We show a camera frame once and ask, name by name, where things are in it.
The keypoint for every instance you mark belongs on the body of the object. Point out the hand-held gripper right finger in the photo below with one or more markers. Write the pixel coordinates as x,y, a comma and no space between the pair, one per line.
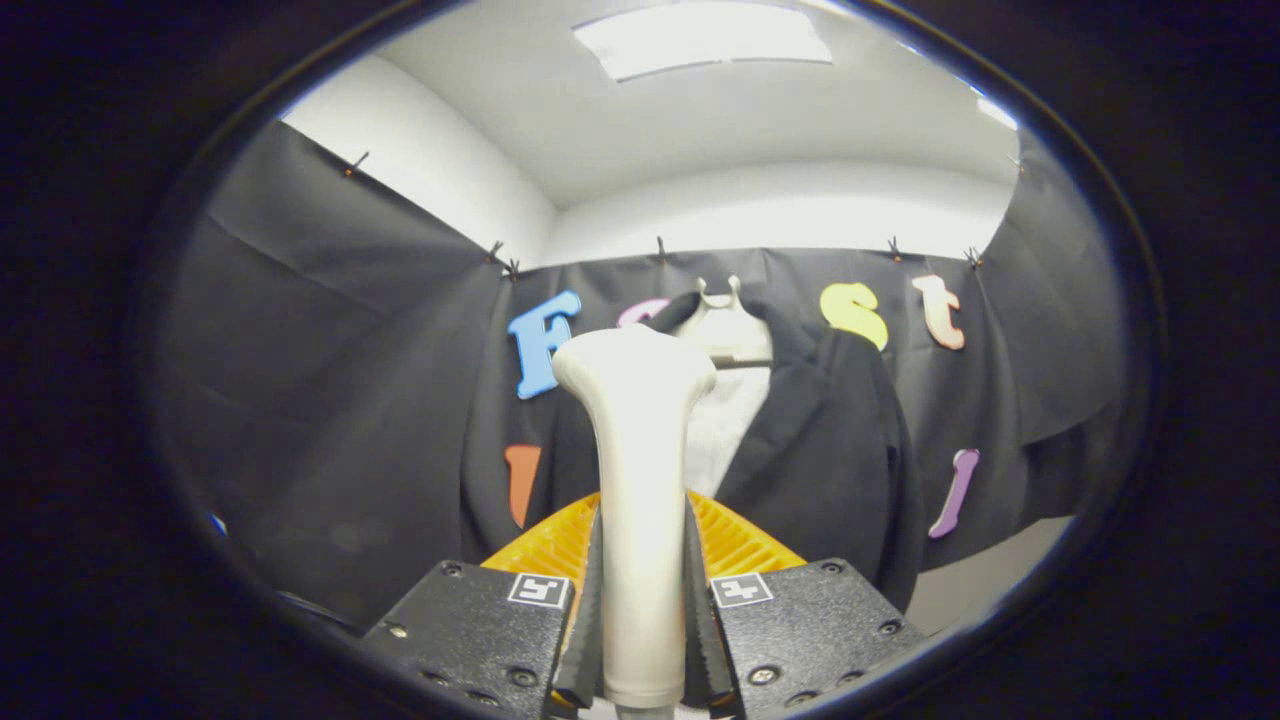
700,640

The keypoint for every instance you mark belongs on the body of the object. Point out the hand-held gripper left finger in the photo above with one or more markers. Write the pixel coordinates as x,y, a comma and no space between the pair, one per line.
588,640

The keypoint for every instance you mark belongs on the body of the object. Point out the white garment steamer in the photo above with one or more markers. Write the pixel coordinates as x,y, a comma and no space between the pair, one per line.
640,480

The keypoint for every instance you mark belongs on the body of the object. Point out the black suit jacket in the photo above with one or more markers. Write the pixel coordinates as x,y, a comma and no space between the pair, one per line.
830,460

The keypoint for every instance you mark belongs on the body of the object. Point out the grey cabinet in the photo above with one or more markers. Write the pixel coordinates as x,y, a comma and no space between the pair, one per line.
980,580

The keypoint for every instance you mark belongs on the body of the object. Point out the beige plastic hanger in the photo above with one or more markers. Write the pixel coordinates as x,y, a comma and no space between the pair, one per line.
730,335

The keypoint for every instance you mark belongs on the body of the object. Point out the black backdrop cloth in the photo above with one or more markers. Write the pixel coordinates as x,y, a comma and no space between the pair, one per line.
350,400

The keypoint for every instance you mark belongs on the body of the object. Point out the ceiling light panel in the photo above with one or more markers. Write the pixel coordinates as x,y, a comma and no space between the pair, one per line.
700,40
998,113

